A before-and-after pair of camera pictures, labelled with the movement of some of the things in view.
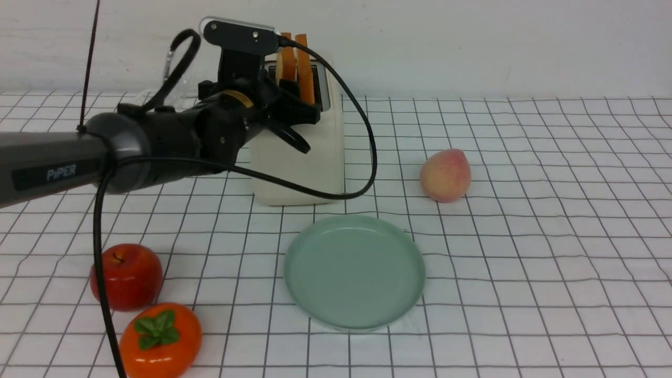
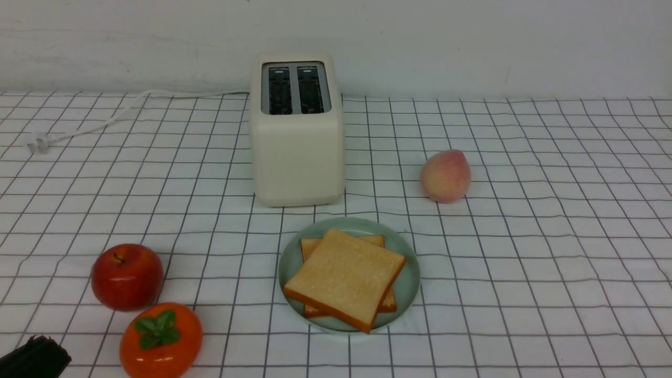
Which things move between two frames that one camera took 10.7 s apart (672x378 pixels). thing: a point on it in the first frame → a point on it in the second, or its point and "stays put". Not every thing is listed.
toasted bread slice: x=304 y=71 → x=347 y=277
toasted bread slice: x=285 y=67 → x=309 y=246
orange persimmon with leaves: x=161 y=340 stays put
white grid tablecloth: x=544 y=226 stays put
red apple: x=133 y=277 stays put
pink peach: x=445 y=175 stays put
